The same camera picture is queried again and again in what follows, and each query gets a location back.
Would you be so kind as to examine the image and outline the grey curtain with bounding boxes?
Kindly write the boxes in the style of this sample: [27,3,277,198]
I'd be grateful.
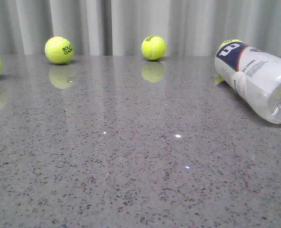
[0,0,281,56]

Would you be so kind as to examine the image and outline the yellow tennis ball Roland Garros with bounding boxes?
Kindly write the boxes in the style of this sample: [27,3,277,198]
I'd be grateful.
[45,36,74,64]

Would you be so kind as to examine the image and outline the middle yellow tennis ball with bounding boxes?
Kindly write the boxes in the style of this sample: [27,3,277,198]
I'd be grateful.
[141,36,167,61]

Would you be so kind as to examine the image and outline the white blue tennis ball can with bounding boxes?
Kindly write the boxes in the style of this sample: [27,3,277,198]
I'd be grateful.
[215,42,281,124]

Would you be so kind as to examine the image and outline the right yellow tennis ball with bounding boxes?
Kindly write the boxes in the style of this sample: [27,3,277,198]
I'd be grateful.
[219,39,242,48]

